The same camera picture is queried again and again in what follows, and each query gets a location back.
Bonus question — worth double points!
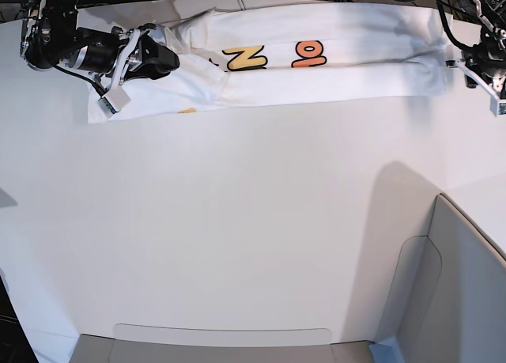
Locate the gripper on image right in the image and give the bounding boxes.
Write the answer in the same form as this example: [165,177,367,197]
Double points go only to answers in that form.
[446,51,505,102]

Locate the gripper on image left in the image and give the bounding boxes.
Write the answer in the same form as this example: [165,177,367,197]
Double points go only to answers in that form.
[74,23,180,97]

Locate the white printed t-shirt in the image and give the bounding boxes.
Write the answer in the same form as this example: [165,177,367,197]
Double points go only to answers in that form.
[88,2,449,123]

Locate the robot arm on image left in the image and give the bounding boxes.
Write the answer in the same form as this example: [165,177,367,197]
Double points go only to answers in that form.
[20,0,179,97]

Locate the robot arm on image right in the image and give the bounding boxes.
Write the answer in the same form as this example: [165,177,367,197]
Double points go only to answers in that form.
[437,0,505,115]

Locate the grey side panel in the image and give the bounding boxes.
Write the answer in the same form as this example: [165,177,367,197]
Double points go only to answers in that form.
[369,195,505,362]

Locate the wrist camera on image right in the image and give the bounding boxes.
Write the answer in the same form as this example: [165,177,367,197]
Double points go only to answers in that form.
[490,99,506,117]

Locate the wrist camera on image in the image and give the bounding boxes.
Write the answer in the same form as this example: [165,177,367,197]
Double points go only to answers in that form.
[490,99,506,117]
[97,87,130,118]

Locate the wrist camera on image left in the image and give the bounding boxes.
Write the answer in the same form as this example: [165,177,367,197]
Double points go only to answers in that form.
[97,87,130,118]

